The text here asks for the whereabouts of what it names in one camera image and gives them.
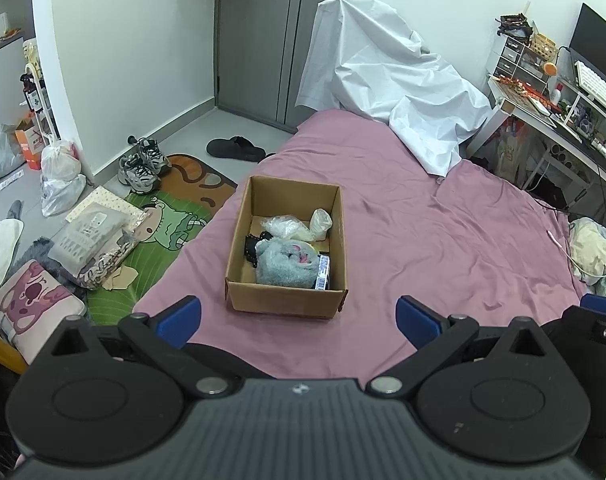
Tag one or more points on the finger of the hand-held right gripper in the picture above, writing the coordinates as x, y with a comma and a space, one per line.
600, 304

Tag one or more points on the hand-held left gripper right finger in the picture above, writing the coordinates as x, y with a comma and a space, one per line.
415, 321

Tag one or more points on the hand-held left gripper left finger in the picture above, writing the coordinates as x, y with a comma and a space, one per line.
180, 322

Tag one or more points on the blue tissue pack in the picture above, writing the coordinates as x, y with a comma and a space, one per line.
323, 272

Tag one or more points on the brown cardboard box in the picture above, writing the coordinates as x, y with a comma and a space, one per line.
283, 302

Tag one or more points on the grey plush hat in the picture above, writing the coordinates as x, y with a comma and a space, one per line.
283, 265

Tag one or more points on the clear bubble wrap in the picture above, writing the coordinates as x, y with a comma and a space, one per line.
283, 227

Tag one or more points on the cream blanket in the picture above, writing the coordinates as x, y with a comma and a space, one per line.
590, 247

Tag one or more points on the beige cardboard piece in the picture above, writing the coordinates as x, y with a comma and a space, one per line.
123, 277

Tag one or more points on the leopard print bag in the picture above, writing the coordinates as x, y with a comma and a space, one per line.
108, 262

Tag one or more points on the cartoon floor mat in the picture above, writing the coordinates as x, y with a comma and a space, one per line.
163, 225

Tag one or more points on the black ridged object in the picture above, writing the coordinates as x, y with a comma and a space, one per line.
252, 250

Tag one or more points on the pink bed sheet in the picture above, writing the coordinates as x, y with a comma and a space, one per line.
408, 210

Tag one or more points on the white plastic bag bundle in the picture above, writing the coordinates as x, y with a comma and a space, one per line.
320, 222

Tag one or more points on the cream dotted paper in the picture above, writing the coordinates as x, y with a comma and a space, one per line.
105, 202

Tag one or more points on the pink bear pillow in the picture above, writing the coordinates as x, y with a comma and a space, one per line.
33, 300

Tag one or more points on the bundle of white tubes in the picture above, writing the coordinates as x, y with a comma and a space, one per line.
564, 154

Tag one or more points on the grey fluffy rug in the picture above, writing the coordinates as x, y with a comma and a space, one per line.
40, 250

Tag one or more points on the yellow wooden board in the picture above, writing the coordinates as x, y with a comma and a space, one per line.
3, 347

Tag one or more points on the printed plastic bag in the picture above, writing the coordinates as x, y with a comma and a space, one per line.
513, 145

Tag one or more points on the black slipper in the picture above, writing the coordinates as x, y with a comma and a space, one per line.
235, 147

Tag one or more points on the grey sock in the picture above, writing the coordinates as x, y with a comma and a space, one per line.
15, 208

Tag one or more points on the white desk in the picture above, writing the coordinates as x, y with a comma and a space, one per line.
485, 127

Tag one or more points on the white keyboard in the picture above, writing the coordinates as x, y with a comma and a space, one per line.
600, 90

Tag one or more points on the white bottle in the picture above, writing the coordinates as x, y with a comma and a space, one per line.
557, 94

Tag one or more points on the white desk shelf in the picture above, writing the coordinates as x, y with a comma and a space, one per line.
570, 91

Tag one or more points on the white paper strip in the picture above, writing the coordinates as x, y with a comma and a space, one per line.
12, 180

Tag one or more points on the orange box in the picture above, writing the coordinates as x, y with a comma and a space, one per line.
30, 145

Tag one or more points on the orange round toy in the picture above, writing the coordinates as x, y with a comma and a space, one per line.
549, 68

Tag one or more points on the large white plastic bag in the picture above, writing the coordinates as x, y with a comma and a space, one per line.
0, 152

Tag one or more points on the white sheet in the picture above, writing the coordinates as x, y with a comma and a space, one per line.
383, 75

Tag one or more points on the white rack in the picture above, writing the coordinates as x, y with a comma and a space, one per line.
45, 110

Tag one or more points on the white drawer organizer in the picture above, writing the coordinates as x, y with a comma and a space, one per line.
513, 57

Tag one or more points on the black monitor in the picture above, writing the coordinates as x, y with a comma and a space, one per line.
598, 40

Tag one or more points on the wicker basket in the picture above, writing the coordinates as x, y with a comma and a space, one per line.
544, 45

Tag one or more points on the dark tangled accessories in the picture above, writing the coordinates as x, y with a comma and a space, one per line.
514, 22

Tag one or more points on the grey cabinet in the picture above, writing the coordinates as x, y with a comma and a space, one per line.
3, 85

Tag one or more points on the grey door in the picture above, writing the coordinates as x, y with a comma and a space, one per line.
258, 35

